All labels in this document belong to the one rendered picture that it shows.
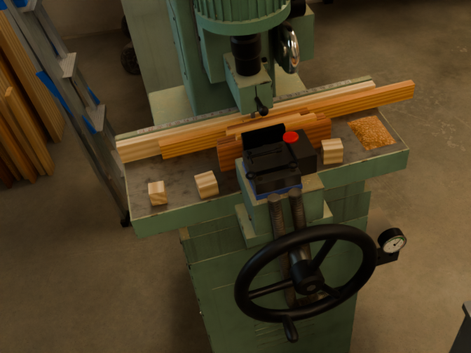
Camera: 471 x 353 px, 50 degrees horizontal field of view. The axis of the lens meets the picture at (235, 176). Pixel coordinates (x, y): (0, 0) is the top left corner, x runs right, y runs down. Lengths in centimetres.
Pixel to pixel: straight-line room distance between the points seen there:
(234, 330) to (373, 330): 60
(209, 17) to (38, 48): 90
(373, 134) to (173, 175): 44
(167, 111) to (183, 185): 42
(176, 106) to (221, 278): 51
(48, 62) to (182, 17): 70
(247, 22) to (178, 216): 41
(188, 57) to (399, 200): 131
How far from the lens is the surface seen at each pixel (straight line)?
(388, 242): 123
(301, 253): 101
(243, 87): 100
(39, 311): 212
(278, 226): 94
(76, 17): 366
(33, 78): 265
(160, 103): 146
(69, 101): 182
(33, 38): 171
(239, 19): 89
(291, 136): 94
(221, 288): 126
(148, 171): 110
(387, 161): 111
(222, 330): 143
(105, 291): 207
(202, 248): 112
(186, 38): 118
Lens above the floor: 164
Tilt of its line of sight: 45 degrees down
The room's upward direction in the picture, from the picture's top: 8 degrees counter-clockwise
